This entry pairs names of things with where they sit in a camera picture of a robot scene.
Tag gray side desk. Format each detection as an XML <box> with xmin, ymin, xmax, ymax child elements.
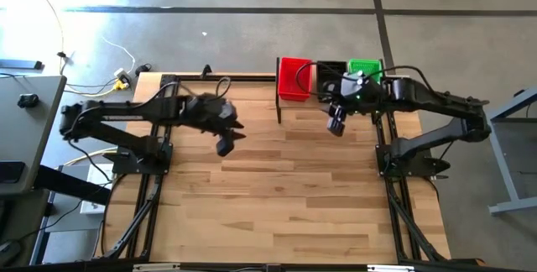
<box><xmin>0</xmin><ymin>74</ymin><xmax>68</xmax><ymax>197</ymax></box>

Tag cream cable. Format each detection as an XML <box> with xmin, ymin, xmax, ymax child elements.
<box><xmin>62</xmin><ymin>145</ymin><xmax>118</xmax><ymax>168</ymax></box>

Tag gray metal stand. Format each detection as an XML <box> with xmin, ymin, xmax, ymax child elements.
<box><xmin>486</xmin><ymin>86</ymin><xmax>537</xmax><ymax>217</ymax></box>

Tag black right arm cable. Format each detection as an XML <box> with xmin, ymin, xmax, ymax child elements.
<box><xmin>295</xmin><ymin>60</ymin><xmax>433</xmax><ymax>97</ymax></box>

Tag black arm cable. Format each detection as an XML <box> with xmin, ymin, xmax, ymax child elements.
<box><xmin>295</xmin><ymin>60</ymin><xmax>433</xmax><ymax>97</ymax></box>
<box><xmin>215</xmin><ymin>76</ymin><xmax>232</xmax><ymax>97</ymax></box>

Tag black aluminium table frame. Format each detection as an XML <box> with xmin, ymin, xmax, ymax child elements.
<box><xmin>94</xmin><ymin>72</ymin><xmax>483</xmax><ymax>272</ymax></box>

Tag white power strip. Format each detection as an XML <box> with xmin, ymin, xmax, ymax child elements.
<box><xmin>112</xmin><ymin>67</ymin><xmax>132</xmax><ymax>84</ymax></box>

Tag gray floor mat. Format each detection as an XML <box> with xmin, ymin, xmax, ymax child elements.
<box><xmin>44</xmin><ymin>165</ymin><xmax>106</xmax><ymax>234</ymax></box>

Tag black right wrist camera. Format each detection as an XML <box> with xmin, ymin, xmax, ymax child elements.
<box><xmin>326</xmin><ymin>103</ymin><xmax>348</xmax><ymax>138</ymax></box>

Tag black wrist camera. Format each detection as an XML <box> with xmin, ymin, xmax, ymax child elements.
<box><xmin>215</xmin><ymin>131</ymin><xmax>237</xmax><ymax>158</ymax></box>
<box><xmin>326</xmin><ymin>103</ymin><xmax>348</xmax><ymax>138</ymax></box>

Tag dark computer mouse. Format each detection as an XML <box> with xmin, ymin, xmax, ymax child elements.
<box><xmin>0</xmin><ymin>240</ymin><xmax>23</xmax><ymax>267</ymax></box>

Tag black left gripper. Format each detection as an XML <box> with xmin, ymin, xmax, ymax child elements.
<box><xmin>195</xmin><ymin>94</ymin><xmax>248</xmax><ymax>142</ymax></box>

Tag black flat phone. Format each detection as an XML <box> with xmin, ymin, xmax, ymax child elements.
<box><xmin>0</xmin><ymin>161</ymin><xmax>26</xmax><ymax>185</ymax></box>

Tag white flat box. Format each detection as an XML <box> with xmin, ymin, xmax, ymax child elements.
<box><xmin>78</xmin><ymin>162</ymin><xmax>115</xmax><ymax>216</ymax></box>

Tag gray flat bar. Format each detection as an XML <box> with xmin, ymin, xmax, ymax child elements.
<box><xmin>0</xmin><ymin>58</ymin><xmax>44</xmax><ymax>71</ymax></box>

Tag small black desk device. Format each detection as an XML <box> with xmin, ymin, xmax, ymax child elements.
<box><xmin>16</xmin><ymin>93</ymin><xmax>40</xmax><ymax>109</ymax></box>

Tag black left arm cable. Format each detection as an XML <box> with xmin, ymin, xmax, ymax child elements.
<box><xmin>215</xmin><ymin>76</ymin><xmax>232</xmax><ymax>97</ymax></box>

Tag thin beige floor cable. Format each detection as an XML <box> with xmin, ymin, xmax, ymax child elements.
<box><xmin>23</xmin><ymin>0</ymin><xmax>66</xmax><ymax>76</ymax></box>

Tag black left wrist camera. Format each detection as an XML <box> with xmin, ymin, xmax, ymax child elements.
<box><xmin>215</xmin><ymin>131</ymin><xmax>237</xmax><ymax>158</ymax></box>

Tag black plastic basket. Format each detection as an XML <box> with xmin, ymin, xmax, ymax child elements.
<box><xmin>316</xmin><ymin>60</ymin><xmax>348</xmax><ymax>101</ymax></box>

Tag silver aluminium bracket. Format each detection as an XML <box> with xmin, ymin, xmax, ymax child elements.
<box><xmin>367</xmin><ymin>264</ymin><xmax>416</xmax><ymax>272</ymax></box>
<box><xmin>133</xmin><ymin>263</ymin><xmax>181</xmax><ymax>272</ymax></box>

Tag white floor cable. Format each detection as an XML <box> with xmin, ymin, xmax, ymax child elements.
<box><xmin>100</xmin><ymin>35</ymin><xmax>138</xmax><ymax>74</ymax></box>

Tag black desk leg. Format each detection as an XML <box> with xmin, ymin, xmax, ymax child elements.
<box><xmin>33</xmin><ymin>165</ymin><xmax>111</xmax><ymax>206</ymax></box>

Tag red plastic basket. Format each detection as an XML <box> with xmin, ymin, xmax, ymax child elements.
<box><xmin>278</xmin><ymin>56</ymin><xmax>314</xmax><ymax>102</ymax></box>

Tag green plastic basket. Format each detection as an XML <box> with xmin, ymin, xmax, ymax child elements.
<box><xmin>347</xmin><ymin>58</ymin><xmax>383</xmax><ymax>85</ymax></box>

